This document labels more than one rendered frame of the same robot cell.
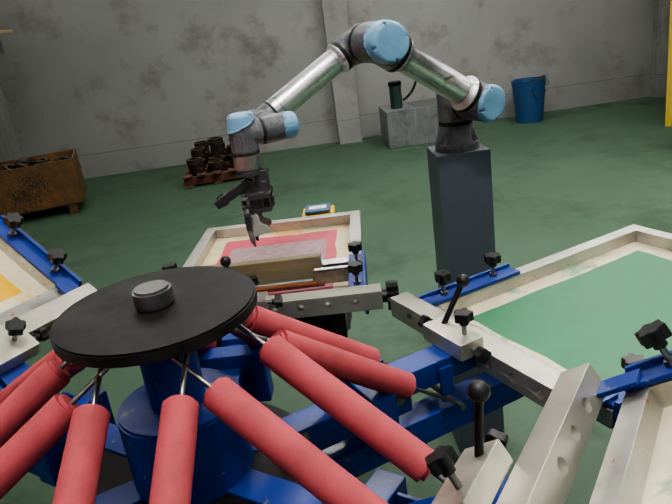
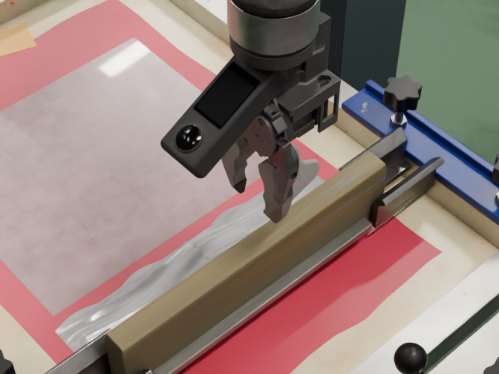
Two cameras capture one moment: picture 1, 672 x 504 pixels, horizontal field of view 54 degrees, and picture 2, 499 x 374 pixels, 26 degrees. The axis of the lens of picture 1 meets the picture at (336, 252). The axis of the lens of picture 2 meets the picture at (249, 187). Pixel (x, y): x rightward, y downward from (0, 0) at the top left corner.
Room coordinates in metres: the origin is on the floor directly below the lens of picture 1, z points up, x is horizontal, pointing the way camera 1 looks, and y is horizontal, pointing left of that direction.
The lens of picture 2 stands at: (1.30, 0.71, 1.91)
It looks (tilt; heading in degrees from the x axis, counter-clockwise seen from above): 49 degrees down; 314
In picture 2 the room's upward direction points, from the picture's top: straight up
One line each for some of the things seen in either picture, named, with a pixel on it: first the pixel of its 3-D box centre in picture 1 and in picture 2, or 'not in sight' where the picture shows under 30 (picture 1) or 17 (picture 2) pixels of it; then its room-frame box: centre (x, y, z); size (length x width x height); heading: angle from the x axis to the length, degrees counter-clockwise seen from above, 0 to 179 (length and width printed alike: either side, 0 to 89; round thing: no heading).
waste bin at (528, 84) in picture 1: (530, 98); not in sight; (8.47, -2.76, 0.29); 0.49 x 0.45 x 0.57; 92
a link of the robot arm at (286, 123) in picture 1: (274, 126); not in sight; (1.83, 0.12, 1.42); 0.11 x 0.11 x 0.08; 25
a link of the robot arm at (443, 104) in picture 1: (455, 99); not in sight; (2.23, -0.47, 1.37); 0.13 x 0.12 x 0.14; 25
